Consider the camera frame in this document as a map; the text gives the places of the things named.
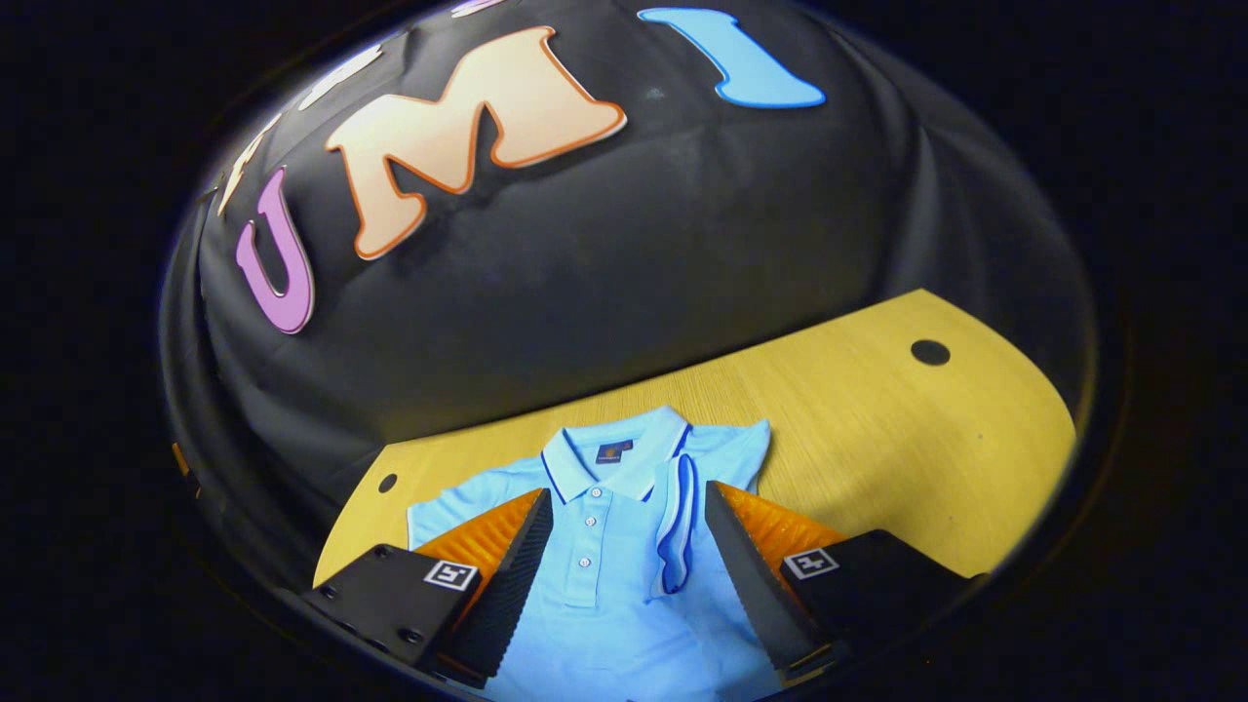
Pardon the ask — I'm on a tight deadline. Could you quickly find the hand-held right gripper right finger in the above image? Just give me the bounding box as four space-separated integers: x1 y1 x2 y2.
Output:
704 480 988 683

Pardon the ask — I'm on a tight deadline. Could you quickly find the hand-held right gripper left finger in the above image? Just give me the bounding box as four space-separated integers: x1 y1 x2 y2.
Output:
300 487 555 688

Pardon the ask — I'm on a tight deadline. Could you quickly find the light blue polo T-shirt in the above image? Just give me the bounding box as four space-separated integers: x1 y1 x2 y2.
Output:
407 405 786 702

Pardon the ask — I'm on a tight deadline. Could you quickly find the black backdrop cloth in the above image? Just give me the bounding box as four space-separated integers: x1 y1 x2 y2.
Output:
161 0 1098 596

